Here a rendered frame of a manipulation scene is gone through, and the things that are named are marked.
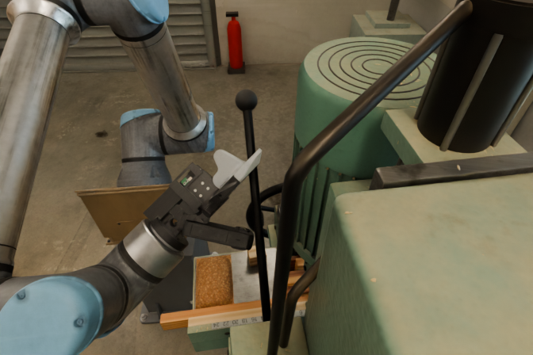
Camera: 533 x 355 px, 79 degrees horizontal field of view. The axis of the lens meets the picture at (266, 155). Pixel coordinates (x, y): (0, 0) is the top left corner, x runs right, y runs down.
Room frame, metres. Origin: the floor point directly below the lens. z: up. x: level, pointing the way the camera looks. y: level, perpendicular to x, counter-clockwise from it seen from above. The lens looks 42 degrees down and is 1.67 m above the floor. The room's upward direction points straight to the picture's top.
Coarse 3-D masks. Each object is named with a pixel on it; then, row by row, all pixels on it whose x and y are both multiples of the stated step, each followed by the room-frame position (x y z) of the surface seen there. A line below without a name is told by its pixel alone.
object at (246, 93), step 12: (240, 96) 0.42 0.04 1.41; (252, 96) 0.42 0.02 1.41; (240, 108) 0.41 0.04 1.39; (252, 108) 0.41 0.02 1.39; (252, 120) 0.40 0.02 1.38; (252, 132) 0.39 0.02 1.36; (252, 144) 0.38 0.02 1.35; (252, 180) 0.34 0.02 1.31; (252, 192) 0.33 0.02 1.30; (252, 204) 0.32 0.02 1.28; (264, 252) 0.27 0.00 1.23; (264, 264) 0.25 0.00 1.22; (264, 276) 0.24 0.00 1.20; (264, 288) 0.23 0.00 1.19; (264, 300) 0.22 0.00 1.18; (264, 312) 0.20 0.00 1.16
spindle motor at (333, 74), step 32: (320, 64) 0.33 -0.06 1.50; (352, 64) 0.33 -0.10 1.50; (384, 64) 0.33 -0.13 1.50; (320, 96) 0.28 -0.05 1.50; (352, 96) 0.27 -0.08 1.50; (416, 96) 0.27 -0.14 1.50; (320, 128) 0.27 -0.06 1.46; (352, 128) 0.25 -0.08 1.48; (320, 160) 0.27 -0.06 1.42; (352, 160) 0.25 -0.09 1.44; (384, 160) 0.24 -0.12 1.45; (320, 192) 0.27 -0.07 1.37; (320, 224) 0.26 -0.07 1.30
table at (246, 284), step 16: (272, 224) 0.58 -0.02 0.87; (272, 240) 0.52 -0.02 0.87; (208, 256) 0.45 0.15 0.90; (240, 256) 0.45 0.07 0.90; (272, 256) 0.45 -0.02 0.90; (240, 272) 0.41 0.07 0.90; (256, 272) 0.41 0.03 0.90; (272, 272) 0.41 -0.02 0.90; (240, 288) 0.36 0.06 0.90; (256, 288) 0.36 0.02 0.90; (272, 288) 0.36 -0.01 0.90
